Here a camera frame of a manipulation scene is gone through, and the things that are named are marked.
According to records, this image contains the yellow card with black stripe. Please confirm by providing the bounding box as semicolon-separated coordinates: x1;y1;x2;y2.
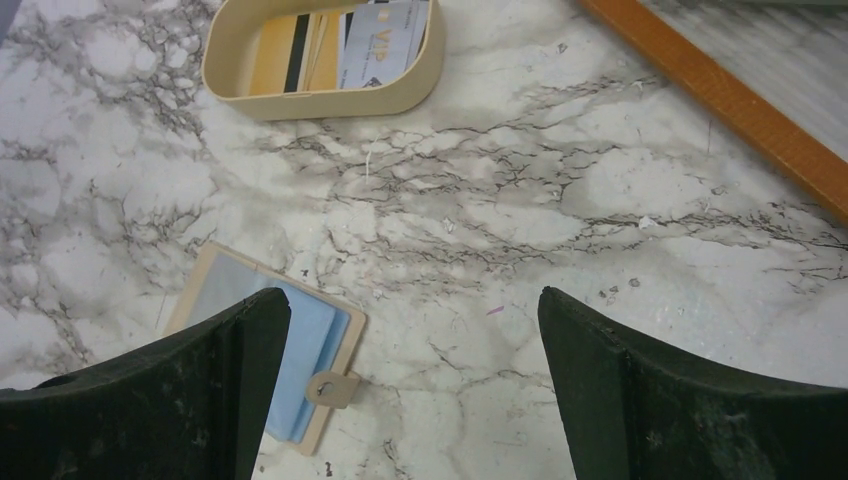
248;9;346;96

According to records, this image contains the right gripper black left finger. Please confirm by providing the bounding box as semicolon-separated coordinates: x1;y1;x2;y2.
1;288;291;479

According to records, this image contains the beige card holder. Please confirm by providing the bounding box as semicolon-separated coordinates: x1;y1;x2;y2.
164;241;367;456

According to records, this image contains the beige oval tray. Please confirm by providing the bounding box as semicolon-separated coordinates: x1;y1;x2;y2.
201;0;447;121

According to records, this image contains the orange wooden shelf rack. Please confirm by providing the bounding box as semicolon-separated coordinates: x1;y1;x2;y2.
580;1;847;223

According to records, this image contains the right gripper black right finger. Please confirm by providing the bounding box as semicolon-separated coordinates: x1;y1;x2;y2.
538;287;847;479

